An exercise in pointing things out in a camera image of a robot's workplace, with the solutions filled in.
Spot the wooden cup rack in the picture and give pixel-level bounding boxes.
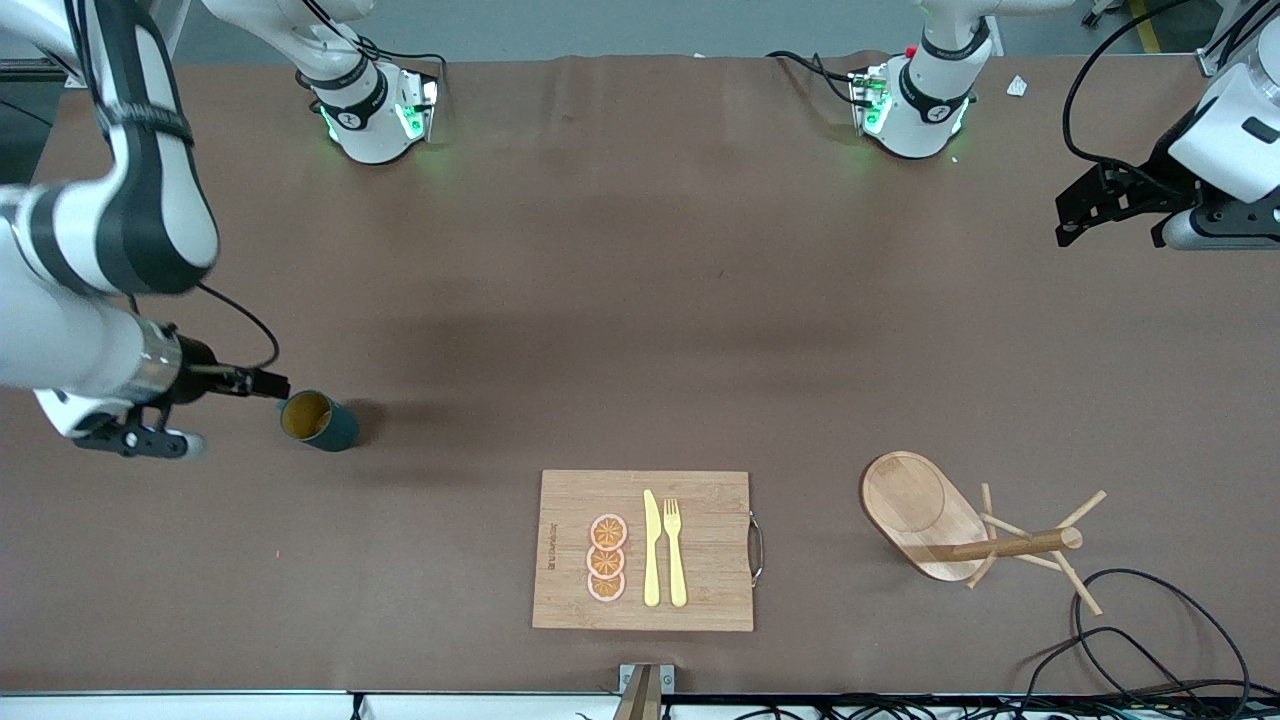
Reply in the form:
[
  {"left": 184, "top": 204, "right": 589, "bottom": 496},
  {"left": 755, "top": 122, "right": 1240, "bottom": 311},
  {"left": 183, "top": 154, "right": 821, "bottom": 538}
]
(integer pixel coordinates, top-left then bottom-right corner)
[{"left": 860, "top": 451, "right": 1108, "bottom": 617}]

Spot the brown table cover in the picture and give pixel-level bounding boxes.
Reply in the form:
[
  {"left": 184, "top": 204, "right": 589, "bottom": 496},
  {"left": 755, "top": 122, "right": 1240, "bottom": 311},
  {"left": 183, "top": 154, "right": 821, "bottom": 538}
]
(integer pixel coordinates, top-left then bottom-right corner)
[{"left": 0, "top": 52, "right": 1280, "bottom": 696}]

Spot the bamboo cutting board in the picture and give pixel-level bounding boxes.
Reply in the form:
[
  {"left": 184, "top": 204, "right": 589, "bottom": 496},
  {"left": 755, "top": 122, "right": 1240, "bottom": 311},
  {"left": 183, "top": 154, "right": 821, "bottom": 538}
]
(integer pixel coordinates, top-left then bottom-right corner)
[{"left": 531, "top": 469, "right": 766, "bottom": 633}]

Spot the black cable large loop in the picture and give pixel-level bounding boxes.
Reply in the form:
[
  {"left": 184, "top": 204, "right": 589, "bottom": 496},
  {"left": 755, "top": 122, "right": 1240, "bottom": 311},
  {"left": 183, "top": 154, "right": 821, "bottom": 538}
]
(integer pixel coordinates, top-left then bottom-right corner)
[{"left": 1020, "top": 568, "right": 1253, "bottom": 701}]

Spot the black cable small loop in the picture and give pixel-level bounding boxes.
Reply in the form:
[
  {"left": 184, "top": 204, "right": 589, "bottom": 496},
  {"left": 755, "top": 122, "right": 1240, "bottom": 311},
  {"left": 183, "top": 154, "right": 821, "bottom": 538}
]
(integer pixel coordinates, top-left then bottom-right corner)
[{"left": 1020, "top": 626, "right": 1201, "bottom": 701}]

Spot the aluminium frame post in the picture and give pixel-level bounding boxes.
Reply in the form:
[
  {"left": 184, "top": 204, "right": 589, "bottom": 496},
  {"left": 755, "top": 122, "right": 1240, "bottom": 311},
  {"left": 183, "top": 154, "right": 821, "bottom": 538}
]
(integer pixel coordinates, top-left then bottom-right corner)
[{"left": 1195, "top": 0, "right": 1280, "bottom": 77}]

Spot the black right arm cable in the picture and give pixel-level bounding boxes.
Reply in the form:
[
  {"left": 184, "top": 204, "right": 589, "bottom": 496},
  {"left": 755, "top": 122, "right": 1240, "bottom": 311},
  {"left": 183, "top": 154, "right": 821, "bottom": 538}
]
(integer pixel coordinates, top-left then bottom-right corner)
[{"left": 128, "top": 283, "right": 281, "bottom": 373}]

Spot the green cup yellow inside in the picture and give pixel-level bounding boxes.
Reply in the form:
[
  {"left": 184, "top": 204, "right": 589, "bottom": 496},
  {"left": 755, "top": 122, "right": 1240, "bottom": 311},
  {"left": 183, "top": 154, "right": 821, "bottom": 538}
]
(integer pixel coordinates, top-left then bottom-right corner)
[{"left": 279, "top": 389, "right": 360, "bottom": 453}]

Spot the aluminium camera mount post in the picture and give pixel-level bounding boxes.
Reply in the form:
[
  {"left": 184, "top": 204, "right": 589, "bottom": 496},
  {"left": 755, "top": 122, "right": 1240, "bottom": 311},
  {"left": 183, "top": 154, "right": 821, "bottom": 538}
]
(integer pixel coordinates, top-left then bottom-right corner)
[{"left": 612, "top": 665, "right": 663, "bottom": 720}]

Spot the yellow plastic knife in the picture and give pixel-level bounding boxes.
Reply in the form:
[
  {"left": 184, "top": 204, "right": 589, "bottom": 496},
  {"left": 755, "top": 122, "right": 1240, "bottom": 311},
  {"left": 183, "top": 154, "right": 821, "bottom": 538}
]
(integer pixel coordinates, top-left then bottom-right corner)
[{"left": 642, "top": 489, "right": 663, "bottom": 608}]

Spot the yellow plastic fork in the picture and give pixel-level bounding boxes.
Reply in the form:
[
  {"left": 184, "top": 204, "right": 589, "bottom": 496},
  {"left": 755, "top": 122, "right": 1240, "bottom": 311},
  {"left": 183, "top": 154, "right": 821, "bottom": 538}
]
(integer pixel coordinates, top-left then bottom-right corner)
[{"left": 663, "top": 498, "right": 689, "bottom": 609}]

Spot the aluminium frame with diagonal brace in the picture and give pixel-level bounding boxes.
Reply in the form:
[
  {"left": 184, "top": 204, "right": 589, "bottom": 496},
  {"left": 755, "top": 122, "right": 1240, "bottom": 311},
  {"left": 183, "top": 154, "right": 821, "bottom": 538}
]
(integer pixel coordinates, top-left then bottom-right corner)
[{"left": 0, "top": 58, "right": 76, "bottom": 89}]

